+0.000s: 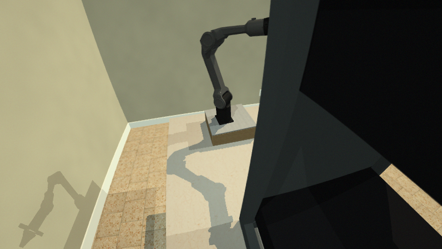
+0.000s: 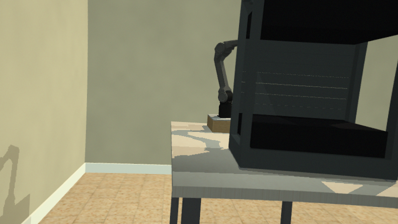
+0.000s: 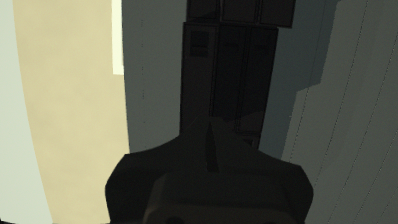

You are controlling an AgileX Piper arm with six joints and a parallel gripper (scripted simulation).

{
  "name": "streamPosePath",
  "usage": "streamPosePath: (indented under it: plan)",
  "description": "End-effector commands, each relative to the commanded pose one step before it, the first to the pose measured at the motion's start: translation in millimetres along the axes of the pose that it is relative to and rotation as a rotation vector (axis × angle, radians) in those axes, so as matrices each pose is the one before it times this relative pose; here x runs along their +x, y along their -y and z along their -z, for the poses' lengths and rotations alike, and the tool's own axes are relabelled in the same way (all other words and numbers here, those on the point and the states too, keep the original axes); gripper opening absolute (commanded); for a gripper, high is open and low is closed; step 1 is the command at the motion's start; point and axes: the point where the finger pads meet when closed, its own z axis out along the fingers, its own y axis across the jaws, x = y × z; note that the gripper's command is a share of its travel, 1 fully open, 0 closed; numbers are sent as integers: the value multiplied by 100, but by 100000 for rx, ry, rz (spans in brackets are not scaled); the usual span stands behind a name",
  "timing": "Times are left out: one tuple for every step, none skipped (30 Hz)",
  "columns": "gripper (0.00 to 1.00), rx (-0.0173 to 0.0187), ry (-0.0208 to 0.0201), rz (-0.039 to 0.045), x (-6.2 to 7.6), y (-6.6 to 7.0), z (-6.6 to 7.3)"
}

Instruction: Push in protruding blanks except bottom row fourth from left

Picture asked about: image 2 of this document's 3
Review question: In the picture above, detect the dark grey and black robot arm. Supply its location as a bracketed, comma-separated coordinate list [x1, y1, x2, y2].
[214, 40, 238, 118]

